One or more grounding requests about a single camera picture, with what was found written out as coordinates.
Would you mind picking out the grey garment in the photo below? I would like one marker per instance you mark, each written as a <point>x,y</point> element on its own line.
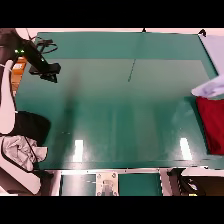
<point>20,150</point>

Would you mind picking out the red garment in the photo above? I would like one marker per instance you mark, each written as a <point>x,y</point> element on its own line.
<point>213,123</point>

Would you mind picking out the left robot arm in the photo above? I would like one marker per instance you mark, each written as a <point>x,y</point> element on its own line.
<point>7,110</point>

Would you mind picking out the black garment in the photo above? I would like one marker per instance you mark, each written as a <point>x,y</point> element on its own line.
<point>33,126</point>

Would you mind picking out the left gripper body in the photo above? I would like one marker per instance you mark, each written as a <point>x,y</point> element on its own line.
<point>46,70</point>

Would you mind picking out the brown cardboard box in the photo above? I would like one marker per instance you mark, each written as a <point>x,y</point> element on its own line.
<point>19,65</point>

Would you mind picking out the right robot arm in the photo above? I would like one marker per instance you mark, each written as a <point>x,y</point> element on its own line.
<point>203,172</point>

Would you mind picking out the silver frame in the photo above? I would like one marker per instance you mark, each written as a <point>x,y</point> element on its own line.
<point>107,181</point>

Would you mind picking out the white shirt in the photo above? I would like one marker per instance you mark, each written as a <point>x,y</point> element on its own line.
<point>211,88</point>

